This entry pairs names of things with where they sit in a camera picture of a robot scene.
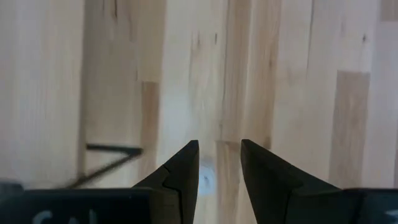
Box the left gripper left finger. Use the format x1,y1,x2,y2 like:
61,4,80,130
0,139,200,224

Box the small clear cap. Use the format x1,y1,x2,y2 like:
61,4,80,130
197,157,218,197

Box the wooden shelf black legs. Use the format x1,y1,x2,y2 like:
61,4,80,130
60,143,144,190

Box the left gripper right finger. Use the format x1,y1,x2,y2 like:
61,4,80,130
241,139,398,224

